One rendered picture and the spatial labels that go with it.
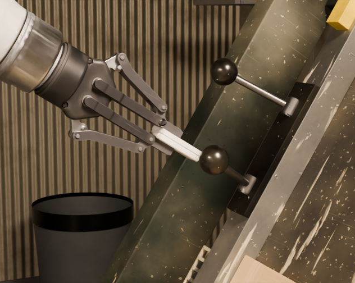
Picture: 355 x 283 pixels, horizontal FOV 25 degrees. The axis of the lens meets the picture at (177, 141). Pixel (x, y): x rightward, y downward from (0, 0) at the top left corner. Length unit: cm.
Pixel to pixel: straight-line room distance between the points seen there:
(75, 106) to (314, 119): 32
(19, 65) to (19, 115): 383
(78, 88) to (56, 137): 385
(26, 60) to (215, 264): 37
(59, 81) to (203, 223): 44
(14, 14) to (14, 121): 383
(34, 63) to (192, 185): 43
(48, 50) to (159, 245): 45
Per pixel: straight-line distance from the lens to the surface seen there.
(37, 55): 98
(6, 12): 97
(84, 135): 104
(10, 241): 493
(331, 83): 112
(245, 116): 133
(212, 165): 100
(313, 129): 111
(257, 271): 106
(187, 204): 131
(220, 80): 111
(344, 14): 114
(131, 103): 105
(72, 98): 103
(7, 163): 482
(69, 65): 100
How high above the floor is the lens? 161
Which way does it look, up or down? 9 degrees down
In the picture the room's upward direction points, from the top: straight up
